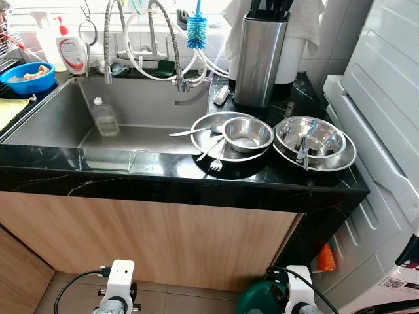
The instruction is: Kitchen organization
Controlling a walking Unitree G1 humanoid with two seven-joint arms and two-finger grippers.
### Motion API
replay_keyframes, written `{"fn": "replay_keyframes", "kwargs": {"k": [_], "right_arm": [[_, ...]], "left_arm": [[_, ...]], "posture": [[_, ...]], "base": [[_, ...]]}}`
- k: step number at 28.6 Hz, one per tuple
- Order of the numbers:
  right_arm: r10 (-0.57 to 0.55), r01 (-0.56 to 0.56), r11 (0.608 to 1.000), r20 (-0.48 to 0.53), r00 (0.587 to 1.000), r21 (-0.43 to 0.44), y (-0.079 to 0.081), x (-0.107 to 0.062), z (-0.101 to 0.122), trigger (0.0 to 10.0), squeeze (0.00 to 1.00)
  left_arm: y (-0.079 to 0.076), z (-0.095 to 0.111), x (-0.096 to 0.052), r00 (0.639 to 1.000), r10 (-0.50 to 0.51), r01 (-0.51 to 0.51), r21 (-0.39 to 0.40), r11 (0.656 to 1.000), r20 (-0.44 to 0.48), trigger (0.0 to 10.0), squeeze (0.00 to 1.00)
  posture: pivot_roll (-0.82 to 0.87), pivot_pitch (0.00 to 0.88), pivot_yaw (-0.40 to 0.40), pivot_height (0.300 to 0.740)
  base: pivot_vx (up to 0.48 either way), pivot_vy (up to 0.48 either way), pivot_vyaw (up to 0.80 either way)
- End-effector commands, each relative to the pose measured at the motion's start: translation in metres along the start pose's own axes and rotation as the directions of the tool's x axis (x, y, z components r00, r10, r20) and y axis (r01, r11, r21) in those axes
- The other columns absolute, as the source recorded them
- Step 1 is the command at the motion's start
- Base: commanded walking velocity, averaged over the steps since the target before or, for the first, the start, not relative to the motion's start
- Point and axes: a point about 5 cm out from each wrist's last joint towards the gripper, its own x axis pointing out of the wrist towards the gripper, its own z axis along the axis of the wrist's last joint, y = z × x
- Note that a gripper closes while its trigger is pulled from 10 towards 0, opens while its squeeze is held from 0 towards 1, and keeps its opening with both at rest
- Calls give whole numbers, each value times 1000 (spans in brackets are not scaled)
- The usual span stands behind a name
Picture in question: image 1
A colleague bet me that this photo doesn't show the yellow cloth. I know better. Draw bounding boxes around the yellow cloth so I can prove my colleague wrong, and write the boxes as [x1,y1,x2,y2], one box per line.
[0,97,30,131]

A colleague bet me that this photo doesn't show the white ribbed appliance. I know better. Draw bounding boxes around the white ribbed appliance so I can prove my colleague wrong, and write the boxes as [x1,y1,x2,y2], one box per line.
[340,0,419,226]

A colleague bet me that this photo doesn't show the large steel bowl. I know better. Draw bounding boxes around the large steel bowl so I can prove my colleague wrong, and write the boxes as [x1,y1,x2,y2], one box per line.
[274,116,346,160]

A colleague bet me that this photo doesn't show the orange plastic object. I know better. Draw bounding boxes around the orange plastic object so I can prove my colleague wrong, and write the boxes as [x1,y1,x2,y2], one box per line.
[316,243,337,273]

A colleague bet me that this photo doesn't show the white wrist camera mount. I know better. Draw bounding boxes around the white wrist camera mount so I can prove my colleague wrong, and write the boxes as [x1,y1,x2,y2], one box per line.
[286,265,314,313]
[107,260,136,302]

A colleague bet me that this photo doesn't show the steel cutlery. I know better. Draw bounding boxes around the steel cutlery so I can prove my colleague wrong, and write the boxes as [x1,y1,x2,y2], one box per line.
[296,121,318,169]

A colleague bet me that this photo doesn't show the white washing machine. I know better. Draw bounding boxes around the white washing machine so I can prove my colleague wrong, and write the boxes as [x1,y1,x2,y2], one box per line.
[313,74,419,314]

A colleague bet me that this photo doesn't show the green plastic bucket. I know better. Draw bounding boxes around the green plastic bucket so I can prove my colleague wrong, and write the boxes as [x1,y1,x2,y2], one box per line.
[237,280,289,314]

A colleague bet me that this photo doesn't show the white water filter teal label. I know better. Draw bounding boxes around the white water filter teal label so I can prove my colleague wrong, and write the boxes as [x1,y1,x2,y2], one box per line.
[275,36,308,86]

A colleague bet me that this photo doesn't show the steel fork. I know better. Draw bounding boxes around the steel fork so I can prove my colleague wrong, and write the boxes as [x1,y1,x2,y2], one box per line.
[196,134,228,172]

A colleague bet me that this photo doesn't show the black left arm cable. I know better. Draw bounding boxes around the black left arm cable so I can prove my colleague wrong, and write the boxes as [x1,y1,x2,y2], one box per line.
[54,267,112,314]

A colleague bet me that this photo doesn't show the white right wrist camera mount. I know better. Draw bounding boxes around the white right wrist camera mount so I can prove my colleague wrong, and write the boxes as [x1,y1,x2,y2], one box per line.
[286,265,314,313]

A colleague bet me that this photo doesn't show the blue plastic bowl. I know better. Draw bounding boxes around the blue plastic bowl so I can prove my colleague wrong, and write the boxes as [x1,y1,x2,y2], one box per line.
[0,62,56,96]

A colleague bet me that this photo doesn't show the steel knife block with knives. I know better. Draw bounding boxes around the steel knife block with knives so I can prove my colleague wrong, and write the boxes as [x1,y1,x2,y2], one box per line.
[234,0,293,109]

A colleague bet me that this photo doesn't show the flexible steel hose with valve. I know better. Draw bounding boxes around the flexible steel hose with valve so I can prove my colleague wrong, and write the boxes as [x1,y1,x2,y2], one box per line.
[147,0,191,92]

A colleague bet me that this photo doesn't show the white hanging towel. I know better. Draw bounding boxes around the white hanging towel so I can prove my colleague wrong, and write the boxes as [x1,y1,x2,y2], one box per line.
[223,0,325,63]

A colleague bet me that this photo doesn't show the steel plate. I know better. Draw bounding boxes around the steel plate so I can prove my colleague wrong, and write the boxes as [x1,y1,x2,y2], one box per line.
[190,111,272,162]
[272,134,357,173]

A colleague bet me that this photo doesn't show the small steel bowl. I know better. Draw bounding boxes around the small steel bowl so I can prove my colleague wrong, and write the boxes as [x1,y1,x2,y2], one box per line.
[222,118,275,154]

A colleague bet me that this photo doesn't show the round metal mesh strainer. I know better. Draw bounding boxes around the round metal mesh strainer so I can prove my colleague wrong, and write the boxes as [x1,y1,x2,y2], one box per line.
[78,18,98,78]

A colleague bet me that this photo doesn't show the clear plastic bottle white cap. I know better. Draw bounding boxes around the clear plastic bottle white cap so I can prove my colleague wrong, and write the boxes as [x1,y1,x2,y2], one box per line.
[92,97,121,137]

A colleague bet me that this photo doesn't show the steel mixer tap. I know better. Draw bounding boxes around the steel mixer tap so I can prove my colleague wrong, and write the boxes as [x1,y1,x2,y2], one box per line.
[118,13,174,66]

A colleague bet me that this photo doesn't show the white red soap pump bottle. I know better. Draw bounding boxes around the white red soap pump bottle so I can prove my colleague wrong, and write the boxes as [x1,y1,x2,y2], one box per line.
[55,16,88,75]

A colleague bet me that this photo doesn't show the blue bottle brush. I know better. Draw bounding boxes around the blue bottle brush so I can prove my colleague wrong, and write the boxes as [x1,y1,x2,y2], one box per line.
[187,0,208,50]

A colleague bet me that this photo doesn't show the dark green sponge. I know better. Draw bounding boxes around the dark green sponge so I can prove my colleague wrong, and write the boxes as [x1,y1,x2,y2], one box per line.
[154,59,176,78]

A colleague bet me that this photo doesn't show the wooden sink cabinet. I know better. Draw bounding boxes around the wooden sink cabinet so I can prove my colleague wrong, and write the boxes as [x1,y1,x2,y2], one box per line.
[0,190,305,292]

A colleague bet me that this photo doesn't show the translucent spray bottle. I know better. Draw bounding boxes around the translucent spray bottle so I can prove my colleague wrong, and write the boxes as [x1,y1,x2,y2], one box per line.
[29,11,66,73]

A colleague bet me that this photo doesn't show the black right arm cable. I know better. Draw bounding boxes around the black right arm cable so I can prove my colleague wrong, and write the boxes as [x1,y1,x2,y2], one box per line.
[265,265,341,314]

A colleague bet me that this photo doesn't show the white scrub brush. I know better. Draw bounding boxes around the white scrub brush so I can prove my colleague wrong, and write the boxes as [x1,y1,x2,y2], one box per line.
[213,84,231,107]

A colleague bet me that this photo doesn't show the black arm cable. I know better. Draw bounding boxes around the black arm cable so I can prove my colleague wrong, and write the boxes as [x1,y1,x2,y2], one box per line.
[54,267,112,314]
[265,265,341,314]

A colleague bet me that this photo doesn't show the tiny steel bowl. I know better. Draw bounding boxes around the tiny steel bowl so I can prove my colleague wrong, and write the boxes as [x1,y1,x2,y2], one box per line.
[90,59,115,74]

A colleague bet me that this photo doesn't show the stainless steel sink basin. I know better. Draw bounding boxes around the stainless steel sink basin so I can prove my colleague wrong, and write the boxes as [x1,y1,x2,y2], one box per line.
[3,73,217,154]

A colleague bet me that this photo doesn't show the flexible steel gooseneck faucet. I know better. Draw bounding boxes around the flexible steel gooseneck faucet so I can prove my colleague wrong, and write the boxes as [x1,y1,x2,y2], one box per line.
[103,0,128,86]

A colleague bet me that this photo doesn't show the beige cloth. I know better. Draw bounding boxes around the beige cloth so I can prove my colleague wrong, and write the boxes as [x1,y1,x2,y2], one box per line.
[8,65,52,82]

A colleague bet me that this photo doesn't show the metal wire dish rack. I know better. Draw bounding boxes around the metal wire dish rack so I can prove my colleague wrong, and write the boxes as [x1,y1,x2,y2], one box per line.
[0,20,27,73]

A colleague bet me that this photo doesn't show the white plastic water hose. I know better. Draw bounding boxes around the white plastic water hose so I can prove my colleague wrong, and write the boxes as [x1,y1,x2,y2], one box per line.
[124,10,230,82]

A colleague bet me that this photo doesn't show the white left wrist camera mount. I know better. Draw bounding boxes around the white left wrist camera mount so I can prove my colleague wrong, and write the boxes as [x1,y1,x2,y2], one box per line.
[107,260,136,302]

